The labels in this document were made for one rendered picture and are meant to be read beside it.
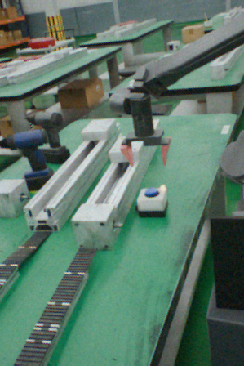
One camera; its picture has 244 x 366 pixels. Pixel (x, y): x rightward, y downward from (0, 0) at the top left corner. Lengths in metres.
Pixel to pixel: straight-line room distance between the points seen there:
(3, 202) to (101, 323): 0.62
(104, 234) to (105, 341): 0.31
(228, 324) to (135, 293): 0.21
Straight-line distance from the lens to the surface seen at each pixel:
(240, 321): 0.87
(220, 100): 2.82
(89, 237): 1.08
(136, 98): 1.08
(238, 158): 0.84
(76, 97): 5.04
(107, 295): 0.95
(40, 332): 0.86
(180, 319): 1.67
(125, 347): 0.83
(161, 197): 1.18
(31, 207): 1.22
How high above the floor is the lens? 1.39
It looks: 25 degrees down
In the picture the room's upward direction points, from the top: 9 degrees counter-clockwise
